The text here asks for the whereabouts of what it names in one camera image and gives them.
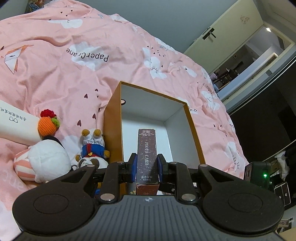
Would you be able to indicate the plush toys pile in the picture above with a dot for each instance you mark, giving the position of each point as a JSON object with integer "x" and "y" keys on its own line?
{"x": 34, "y": 5}

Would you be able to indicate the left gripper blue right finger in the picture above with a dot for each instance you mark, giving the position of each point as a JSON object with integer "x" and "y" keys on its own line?
{"x": 162, "y": 167}

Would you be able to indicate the dark photo card box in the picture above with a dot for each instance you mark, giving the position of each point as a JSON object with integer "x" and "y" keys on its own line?
{"x": 147, "y": 178}

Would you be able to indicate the orange crochet fruit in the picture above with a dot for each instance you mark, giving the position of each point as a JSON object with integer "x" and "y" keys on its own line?
{"x": 48, "y": 123}

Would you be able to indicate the white glasses case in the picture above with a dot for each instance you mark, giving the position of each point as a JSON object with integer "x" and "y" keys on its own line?
{"x": 18, "y": 126}

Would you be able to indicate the white striped plush toy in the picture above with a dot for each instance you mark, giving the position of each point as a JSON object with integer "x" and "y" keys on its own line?
{"x": 43, "y": 162}

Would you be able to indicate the black device green light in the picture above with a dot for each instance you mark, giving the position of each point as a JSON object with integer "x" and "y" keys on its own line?
{"x": 258, "y": 173}

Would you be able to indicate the cream room door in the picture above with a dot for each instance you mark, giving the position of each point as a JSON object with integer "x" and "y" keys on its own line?
{"x": 226, "y": 35}

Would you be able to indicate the orange cardboard box white inside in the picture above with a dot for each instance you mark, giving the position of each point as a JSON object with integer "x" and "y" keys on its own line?
{"x": 132, "y": 108}

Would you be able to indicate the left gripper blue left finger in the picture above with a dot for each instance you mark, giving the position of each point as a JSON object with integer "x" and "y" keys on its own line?
{"x": 132, "y": 168}

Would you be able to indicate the pink patterned duvet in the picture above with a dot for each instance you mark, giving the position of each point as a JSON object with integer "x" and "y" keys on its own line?
{"x": 69, "y": 57}

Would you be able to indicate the red panda plush toy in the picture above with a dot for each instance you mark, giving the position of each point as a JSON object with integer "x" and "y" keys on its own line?
{"x": 93, "y": 150}

